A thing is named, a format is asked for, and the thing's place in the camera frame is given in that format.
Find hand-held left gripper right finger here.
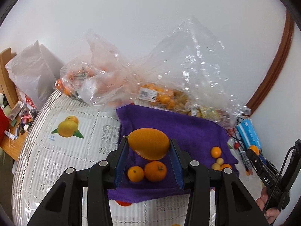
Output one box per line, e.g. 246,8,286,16
169,138,271,226

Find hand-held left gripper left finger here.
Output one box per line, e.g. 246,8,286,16
27,137,130,226

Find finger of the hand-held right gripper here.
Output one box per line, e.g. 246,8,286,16
259,154,280,182
246,149,280,195

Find orange mango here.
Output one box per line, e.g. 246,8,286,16
127,128,170,160

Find person's right hand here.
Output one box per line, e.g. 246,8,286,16
256,186,280,225

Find purple towel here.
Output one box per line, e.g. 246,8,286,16
107,104,240,204

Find blue tissue pack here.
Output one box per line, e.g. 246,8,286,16
236,119,262,150

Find clear plastic bag of yellow fruit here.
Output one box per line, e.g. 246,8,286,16
188,94,251,130

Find fruit print tablecloth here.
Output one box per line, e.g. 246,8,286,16
12,89,236,226

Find clear plastic bag of mandarins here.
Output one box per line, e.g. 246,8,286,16
56,28,141,111

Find clear plastic bag of kumquats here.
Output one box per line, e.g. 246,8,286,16
132,16,236,113

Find wooden side table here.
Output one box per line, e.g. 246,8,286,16
0,122,31,162

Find pile of small toiletries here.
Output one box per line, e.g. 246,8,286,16
0,94,39,142

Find red paper bag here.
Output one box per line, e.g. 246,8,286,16
0,109,10,142

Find white plastic bag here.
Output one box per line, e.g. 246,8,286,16
5,40,65,110

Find black wire rack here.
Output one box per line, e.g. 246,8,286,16
226,116,271,177

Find brown wooden door frame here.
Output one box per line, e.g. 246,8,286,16
245,9,295,117

